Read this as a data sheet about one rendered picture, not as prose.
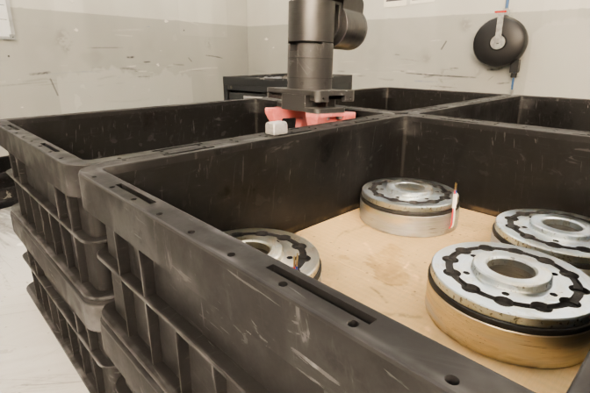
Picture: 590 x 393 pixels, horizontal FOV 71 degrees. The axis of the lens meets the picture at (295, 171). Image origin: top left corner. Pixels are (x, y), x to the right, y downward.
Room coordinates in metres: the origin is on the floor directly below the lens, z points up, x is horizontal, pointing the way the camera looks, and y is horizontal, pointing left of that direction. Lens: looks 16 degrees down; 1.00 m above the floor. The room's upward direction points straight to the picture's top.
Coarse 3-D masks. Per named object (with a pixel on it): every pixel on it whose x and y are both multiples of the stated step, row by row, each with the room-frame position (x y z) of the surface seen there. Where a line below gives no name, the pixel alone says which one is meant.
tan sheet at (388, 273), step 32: (320, 224) 0.41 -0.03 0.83; (352, 224) 0.41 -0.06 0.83; (480, 224) 0.41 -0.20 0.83; (320, 256) 0.34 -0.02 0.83; (352, 256) 0.34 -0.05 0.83; (384, 256) 0.34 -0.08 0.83; (416, 256) 0.34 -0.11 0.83; (352, 288) 0.28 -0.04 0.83; (384, 288) 0.28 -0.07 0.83; (416, 288) 0.28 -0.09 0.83; (416, 320) 0.24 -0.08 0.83; (544, 384) 0.19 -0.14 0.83
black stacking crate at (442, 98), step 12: (360, 96) 0.95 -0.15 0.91; (372, 96) 0.98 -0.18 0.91; (384, 96) 1.01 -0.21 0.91; (396, 96) 1.00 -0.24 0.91; (408, 96) 0.97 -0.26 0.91; (420, 96) 0.95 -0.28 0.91; (432, 96) 0.93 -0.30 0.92; (444, 96) 0.91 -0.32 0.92; (456, 96) 0.89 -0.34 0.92; (468, 96) 0.87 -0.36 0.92; (480, 96) 0.85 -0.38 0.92; (372, 108) 0.98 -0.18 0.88; (384, 108) 1.01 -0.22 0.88; (396, 108) 1.00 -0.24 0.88; (408, 108) 0.97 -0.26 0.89
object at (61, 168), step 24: (0, 120) 0.48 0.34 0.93; (24, 120) 0.50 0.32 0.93; (48, 120) 0.52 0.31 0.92; (0, 144) 0.45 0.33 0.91; (24, 144) 0.36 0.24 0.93; (48, 144) 0.35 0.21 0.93; (192, 144) 0.35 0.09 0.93; (48, 168) 0.31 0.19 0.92; (72, 168) 0.28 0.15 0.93; (72, 192) 0.28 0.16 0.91
